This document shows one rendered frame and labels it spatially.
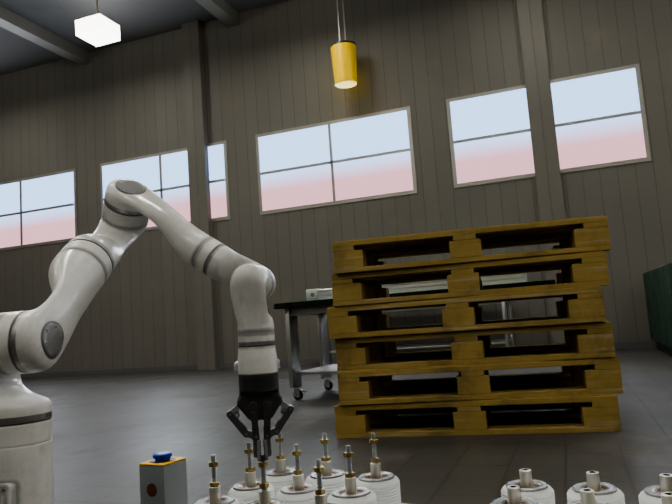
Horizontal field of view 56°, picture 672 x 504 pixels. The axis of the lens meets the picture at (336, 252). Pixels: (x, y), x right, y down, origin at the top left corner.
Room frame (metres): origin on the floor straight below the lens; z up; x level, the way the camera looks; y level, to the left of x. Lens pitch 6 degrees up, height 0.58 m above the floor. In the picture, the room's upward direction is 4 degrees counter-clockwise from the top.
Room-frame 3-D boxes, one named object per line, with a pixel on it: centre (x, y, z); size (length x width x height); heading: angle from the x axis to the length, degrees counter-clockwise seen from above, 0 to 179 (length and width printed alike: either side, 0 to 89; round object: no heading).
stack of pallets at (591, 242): (3.51, -0.70, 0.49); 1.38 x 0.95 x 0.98; 77
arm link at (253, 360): (1.23, 0.17, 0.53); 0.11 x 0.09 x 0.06; 9
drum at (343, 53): (8.38, -0.31, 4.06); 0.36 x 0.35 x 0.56; 70
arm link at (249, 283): (1.20, 0.16, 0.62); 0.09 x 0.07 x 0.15; 168
